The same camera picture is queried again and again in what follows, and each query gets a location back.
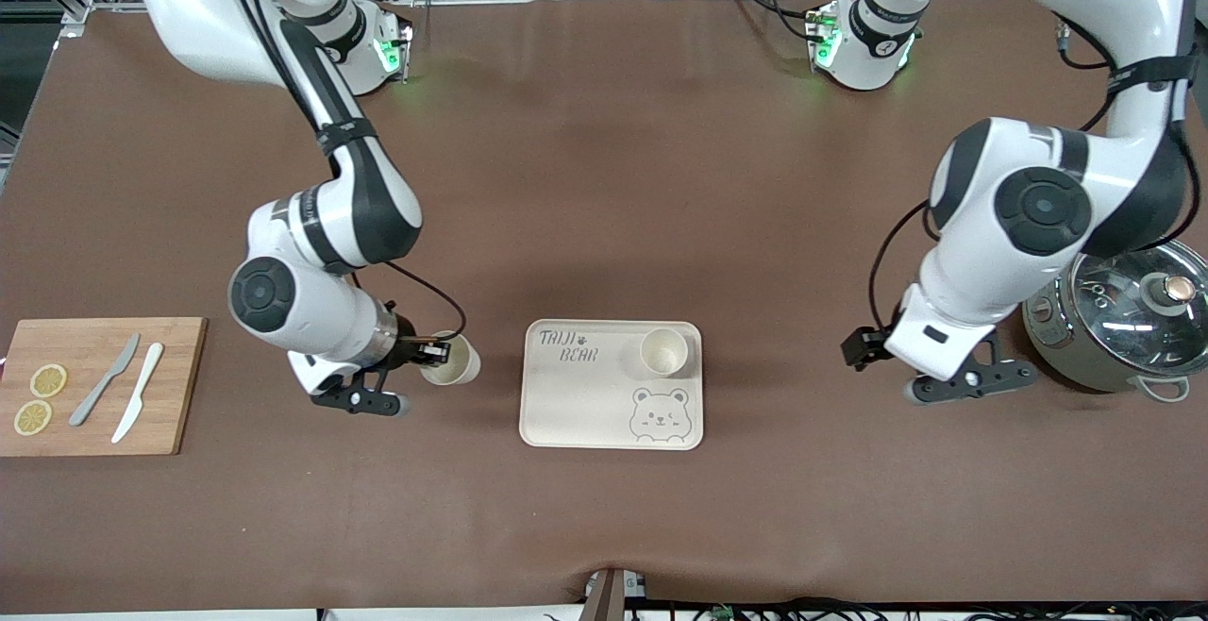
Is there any white plastic cup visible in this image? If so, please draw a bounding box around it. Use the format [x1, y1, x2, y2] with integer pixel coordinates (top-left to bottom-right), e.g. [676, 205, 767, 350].
[420, 331, 482, 387]
[640, 327, 690, 378]

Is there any cream bear print tray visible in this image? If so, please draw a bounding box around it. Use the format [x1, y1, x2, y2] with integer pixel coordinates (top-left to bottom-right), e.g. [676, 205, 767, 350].
[518, 320, 705, 452]

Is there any grey pot with glass lid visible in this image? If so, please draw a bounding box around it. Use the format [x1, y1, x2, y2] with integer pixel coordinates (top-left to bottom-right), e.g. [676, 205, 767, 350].
[1022, 239, 1208, 403]

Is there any glass pot lid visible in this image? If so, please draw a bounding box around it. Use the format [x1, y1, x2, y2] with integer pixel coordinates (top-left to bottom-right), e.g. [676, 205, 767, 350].
[1069, 242, 1208, 378]

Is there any white plastic knife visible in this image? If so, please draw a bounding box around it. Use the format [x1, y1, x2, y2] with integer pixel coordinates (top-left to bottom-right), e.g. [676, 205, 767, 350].
[111, 343, 165, 445]

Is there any grey plastic knife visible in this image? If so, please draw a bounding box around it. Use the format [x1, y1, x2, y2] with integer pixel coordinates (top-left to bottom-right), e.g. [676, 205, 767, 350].
[68, 332, 142, 428]

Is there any bamboo cutting board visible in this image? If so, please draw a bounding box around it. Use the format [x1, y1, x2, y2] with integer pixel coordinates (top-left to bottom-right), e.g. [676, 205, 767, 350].
[0, 317, 209, 458]

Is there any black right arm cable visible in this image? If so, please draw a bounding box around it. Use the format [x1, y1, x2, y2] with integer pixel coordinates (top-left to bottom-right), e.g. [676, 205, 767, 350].
[215, 0, 467, 344]

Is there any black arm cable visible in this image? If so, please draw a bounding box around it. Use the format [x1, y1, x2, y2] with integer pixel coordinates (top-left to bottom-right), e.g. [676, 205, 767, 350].
[868, 22, 1192, 334]
[215, 0, 467, 344]

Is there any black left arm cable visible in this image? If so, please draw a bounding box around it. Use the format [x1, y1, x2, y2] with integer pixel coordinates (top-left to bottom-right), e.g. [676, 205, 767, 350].
[868, 22, 1192, 334]

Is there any brown camera mount post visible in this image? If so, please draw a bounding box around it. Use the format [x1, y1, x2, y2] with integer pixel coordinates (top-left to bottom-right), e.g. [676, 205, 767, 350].
[580, 567, 647, 621]

